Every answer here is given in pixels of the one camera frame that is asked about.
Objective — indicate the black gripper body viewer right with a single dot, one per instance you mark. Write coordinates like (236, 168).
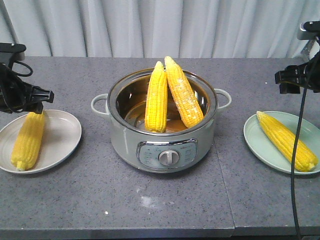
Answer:
(313, 73)

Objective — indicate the black gripper body viewer left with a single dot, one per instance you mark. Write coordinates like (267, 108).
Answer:
(12, 91)

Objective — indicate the black gripper finger viewer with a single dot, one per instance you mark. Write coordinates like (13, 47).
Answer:
(34, 107)
(287, 88)
(292, 74)
(36, 94)

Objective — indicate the yellow corn cob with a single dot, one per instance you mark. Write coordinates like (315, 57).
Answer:
(155, 118)
(28, 142)
(284, 139)

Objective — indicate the speckled orange-yellow corn cob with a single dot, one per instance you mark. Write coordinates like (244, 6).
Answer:
(183, 94)

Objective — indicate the white rice cooker appliance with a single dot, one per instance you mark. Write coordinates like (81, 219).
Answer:
(309, 50)

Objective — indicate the white round plate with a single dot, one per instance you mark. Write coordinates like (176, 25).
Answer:
(62, 133)

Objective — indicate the light green round plate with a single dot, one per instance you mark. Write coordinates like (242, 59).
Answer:
(265, 150)

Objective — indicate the grey pleated curtain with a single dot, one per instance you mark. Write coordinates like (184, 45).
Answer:
(157, 28)

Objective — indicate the grey-green electric cooking pot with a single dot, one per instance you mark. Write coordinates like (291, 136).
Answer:
(176, 149)

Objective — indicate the black cable viewer left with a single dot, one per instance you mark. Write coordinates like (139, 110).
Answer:
(21, 69)

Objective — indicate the grey camera viewer right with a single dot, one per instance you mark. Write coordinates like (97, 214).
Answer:
(308, 30)

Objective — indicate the black camera mount viewer left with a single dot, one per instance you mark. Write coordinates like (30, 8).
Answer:
(11, 52)

